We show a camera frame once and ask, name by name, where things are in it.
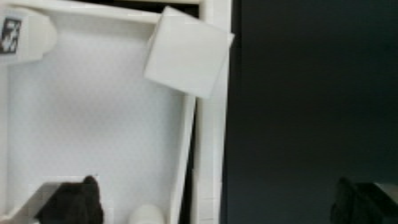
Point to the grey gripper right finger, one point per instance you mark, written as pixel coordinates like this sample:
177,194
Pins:
362,205

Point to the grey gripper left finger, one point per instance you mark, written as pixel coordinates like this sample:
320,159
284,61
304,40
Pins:
64,203

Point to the white desk tabletop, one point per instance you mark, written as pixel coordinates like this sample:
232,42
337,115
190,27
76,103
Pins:
96,123

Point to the white desk leg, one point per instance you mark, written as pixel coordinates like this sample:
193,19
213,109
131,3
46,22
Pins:
26,35
186,53

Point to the white desk leg front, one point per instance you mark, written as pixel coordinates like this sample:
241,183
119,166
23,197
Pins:
186,53

